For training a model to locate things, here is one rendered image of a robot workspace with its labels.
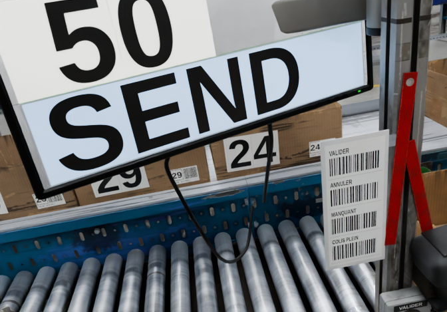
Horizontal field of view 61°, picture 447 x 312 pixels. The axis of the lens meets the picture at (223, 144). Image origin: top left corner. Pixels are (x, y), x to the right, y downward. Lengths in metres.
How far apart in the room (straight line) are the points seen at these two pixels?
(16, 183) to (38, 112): 0.80
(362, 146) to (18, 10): 0.39
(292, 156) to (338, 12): 0.68
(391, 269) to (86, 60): 0.49
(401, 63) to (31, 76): 0.39
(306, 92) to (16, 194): 0.92
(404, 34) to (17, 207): 1.09
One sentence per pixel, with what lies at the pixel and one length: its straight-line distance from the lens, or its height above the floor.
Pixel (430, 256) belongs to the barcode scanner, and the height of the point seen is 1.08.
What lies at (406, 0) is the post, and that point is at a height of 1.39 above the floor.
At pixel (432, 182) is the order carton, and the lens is 1.10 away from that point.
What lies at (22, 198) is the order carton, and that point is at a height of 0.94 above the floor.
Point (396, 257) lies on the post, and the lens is 0.61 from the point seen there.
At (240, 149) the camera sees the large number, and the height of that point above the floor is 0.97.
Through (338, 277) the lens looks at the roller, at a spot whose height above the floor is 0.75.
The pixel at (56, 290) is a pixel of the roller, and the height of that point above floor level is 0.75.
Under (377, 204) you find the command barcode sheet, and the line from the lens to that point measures 0.54.
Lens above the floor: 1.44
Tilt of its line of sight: 24 degrees down
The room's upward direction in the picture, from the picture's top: 9 degrees counter-clockwise
